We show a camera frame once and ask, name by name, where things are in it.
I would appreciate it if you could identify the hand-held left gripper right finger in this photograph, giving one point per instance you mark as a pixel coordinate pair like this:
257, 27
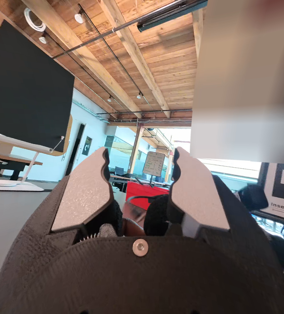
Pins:
198, 196

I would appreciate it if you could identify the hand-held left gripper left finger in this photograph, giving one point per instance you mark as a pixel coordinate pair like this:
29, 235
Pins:
83, 193

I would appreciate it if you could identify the red plastic bin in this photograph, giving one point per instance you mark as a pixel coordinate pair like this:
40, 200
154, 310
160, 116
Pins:
142, 191

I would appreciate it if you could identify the person's left hand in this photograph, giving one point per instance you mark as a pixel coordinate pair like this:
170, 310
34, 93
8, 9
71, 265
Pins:
132, 227

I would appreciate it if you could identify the framed marker sign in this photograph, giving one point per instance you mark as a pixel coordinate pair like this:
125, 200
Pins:
271, 196

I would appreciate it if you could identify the long office desk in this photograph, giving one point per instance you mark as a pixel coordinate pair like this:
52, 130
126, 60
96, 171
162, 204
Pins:
120, 176

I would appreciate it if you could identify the black office chair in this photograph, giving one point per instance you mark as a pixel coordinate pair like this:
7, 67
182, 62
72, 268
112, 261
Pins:
118, 169

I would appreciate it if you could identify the whiteboard on stand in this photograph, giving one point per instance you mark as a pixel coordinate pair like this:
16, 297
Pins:
153, 163

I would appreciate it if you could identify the dark door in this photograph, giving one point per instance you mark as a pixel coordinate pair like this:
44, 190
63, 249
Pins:
79, 137

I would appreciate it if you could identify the wooden desk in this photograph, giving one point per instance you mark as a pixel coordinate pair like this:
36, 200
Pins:
9, 158

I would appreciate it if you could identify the black board wooden edge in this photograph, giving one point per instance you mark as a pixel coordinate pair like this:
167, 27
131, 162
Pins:
26, 93

